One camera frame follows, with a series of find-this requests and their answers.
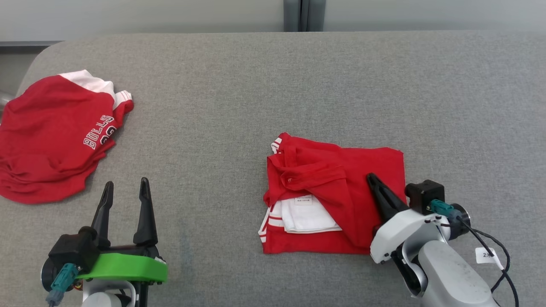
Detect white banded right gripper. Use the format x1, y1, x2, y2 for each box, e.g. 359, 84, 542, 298
367, 173, 453, 264

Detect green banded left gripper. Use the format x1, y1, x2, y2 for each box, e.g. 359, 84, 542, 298
76, 177, 168, 284

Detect red Bulls jersey white sleeves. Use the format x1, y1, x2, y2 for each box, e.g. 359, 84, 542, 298
258, 132, 407, 255

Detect red Bulls shorts white trim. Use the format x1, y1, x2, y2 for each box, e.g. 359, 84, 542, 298
0, 70, 134, 204

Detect left cable with teal connector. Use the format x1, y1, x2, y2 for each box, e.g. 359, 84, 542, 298
46, 263, 79, 307

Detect white cable label tag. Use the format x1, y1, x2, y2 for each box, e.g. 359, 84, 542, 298
475, 247, 504, 270

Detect grey cylindrical post foot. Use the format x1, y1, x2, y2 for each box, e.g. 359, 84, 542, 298
310, 0, 327, 32
284, 0, 302, 32

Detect grey wall skirting strip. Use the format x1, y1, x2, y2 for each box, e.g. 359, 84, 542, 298
0, 41, 64, 47

